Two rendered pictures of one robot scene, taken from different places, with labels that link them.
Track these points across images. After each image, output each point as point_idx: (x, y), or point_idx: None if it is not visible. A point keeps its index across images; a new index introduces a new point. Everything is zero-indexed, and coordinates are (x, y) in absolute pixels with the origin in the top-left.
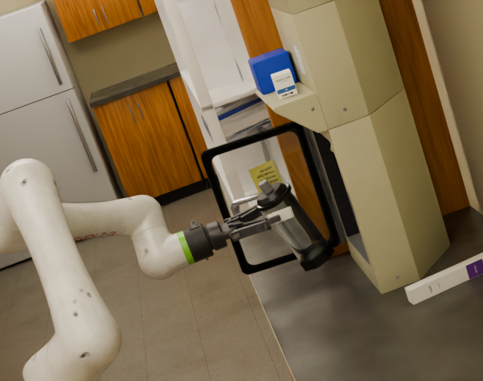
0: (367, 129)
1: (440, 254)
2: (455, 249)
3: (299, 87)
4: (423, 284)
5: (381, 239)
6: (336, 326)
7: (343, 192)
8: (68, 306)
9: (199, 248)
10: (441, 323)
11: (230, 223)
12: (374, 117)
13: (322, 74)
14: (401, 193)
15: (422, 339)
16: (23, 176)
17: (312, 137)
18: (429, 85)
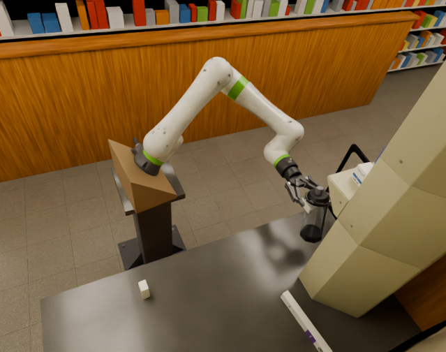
0: (350, 246)
1: (342, 311)
2: (350, 321)
3: None
4: (288, 302)
5: (313, 271)
6: (266, 254)
7: None
8: (156, 127)
9: (278, 169)
10: (253, 314)
11: (297, 179)
12: (361, 250)
13: (359, 200)
14: (340, 280)
15: (237, 304)
16: (206, 68)
17: None
18: None
